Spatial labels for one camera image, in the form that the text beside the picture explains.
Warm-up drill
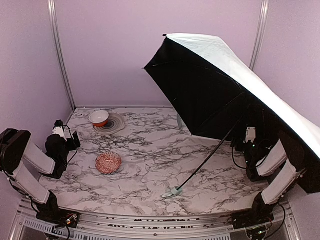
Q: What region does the mint green folding umbrella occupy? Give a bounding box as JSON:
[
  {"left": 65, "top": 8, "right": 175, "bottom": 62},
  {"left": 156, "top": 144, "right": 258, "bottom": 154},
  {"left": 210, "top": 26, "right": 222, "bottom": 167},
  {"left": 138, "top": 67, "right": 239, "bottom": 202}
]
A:
[{"left": 145, "top": 33, "right": 320, "bottom": 194}]

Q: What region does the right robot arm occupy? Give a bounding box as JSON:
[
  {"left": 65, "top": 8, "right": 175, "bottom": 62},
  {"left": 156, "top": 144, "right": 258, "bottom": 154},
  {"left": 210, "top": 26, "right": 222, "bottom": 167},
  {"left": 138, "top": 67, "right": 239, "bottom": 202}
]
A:
[{"left": 228, "top": 136, "right": 307, "bottom": 229}]

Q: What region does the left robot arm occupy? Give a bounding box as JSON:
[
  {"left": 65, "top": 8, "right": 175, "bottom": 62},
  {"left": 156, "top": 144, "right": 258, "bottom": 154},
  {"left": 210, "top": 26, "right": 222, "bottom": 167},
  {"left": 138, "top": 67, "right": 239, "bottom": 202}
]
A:
[{"left": 0, "top": 126, "right": 81, "bottom": 228}]

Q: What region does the orange white bowl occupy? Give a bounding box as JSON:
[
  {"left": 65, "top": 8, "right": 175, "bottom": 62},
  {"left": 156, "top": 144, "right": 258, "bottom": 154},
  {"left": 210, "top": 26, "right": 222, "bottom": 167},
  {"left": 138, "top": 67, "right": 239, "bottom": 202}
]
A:
[{"left": 89, "top": 110, "right": 110, "bottom": 127}]

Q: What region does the red patterned bowl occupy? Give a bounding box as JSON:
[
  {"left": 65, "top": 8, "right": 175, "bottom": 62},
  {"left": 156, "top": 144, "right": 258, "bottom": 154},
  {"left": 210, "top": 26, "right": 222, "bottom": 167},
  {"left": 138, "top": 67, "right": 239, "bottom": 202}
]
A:
[{"left": 95, "top": 151, "right": 122, "bottom": 175}]

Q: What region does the left aluminium frame post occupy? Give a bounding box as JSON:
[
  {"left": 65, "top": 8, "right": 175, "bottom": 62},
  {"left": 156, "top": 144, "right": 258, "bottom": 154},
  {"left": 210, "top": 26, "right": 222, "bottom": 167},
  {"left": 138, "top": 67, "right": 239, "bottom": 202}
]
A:
[{"left": 47, "top": 0, "right": 76, "bottom": 112}]

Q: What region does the aluminium frame post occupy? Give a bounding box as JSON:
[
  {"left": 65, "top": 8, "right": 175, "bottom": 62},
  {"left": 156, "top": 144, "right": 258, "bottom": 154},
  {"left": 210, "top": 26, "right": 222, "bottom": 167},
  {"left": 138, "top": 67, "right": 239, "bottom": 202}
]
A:
[
  {"left": 47, "top": 0, "right": 76, "bottom": 112},
  {"left": 249, "top": 0, "right": 270, "bottom": 71}
]

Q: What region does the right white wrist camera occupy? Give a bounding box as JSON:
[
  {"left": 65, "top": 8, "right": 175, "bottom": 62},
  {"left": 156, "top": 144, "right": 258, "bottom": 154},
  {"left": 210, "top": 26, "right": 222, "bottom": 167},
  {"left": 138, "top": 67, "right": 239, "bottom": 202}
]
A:
[{"left": 244, "top": 126, "right": 256, "bottom": 144}]

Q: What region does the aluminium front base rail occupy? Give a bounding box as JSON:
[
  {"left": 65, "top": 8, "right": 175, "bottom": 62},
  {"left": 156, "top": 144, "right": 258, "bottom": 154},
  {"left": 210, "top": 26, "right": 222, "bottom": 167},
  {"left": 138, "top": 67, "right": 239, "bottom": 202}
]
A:
[{"left": 8, "top": 198, "right": 302, "bottom": 240}]

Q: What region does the right aluminium frame post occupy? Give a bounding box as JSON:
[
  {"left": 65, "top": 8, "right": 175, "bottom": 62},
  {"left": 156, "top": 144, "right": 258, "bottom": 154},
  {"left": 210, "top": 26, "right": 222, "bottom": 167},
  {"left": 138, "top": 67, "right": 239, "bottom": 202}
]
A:
[{"left": 249, "top": 0, "right": 270, "bottom": 71}]

